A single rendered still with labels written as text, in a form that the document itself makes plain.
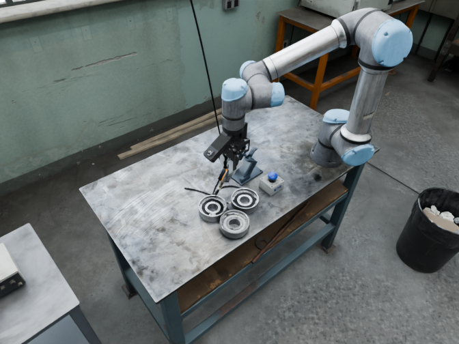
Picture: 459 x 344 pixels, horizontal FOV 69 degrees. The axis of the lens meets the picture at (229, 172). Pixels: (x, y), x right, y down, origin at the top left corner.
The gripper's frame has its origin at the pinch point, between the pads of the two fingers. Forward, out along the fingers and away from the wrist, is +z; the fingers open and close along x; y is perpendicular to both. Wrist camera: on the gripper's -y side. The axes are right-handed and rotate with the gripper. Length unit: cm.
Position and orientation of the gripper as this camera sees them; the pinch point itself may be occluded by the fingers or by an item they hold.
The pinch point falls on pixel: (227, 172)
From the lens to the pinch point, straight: 122.1
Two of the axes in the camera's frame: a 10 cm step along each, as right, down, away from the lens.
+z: -0.3, 7.3, 6.9
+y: 7.4, -4.5, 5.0
